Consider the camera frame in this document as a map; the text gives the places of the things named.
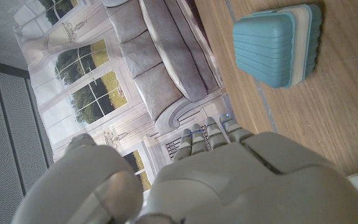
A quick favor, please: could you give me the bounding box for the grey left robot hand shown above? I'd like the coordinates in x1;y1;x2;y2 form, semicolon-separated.
11;114;358;224

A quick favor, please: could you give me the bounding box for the teal soap box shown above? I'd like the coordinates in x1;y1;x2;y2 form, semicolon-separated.
232;3;323;90

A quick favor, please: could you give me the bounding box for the printed living room backdrop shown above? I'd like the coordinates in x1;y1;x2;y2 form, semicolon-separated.
12;0;239;192

